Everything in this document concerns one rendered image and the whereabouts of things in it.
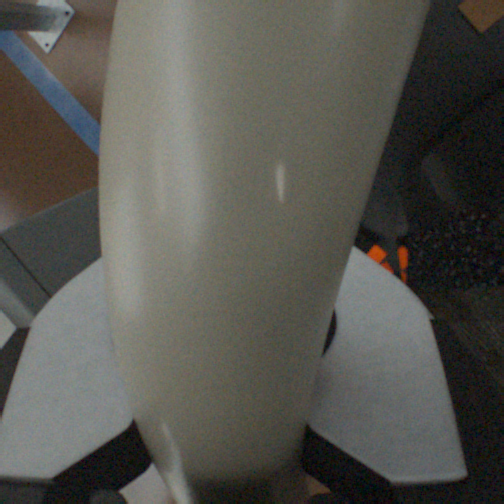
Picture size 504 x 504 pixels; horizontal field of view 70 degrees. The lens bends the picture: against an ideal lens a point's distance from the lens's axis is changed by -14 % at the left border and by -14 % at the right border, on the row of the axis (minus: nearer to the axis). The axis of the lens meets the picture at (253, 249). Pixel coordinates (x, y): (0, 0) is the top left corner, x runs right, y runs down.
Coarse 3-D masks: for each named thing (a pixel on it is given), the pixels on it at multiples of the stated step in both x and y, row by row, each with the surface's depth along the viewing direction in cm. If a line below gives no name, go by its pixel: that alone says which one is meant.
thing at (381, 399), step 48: (384, 288) 9; (336, 336) 8; (384, 336) 8; (432, 336) 8; (336, 384) 7; (384, 384) 7; (432, 384) 7; (336, 432) 6; (384, 432) 6; (432, 432) 6; (336, 480) 6; (384, 480) 5; (432, 480) 5
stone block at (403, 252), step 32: (480, 128) 79; (448, 160) 80; (480, 160) 65; (416, 192) 80; (448, 192) 66; (480, 192) 55; (416, 224) 66; (448, 224) 58; (480, 224) 52; (416, 256) 66; (448, 256) 58; (480, 256) 52; (416, 288) 65; (448, 288) 58; (480, 288) 52; (448, 320) 63; (480, 320) 57; (480, 352) 63
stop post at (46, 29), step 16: (48, 0) 121; (64, 0) 121; (0, 16) 98; (16, 16) 105; (32, 16) 112; (48, 16) 119; (64, 16) 122; (32, 32) 128; (48, 32) 126; (48, 48) 129
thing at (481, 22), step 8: (472, 0) 88; (480, 0) 87; (488, 0) 87; (496, 0) 86; (464, 8) 90; (472, 8) 89; (480, 8) 88; (488, 8) 88; (496, 8) 87; (464, 16) 92; (472, 16) 90; (480, 16) 89; (488, 16) 89; (496, 16) 88; (472, 24) 91; (480, 24) 90; (488, 24) 90; (480, 32) 91
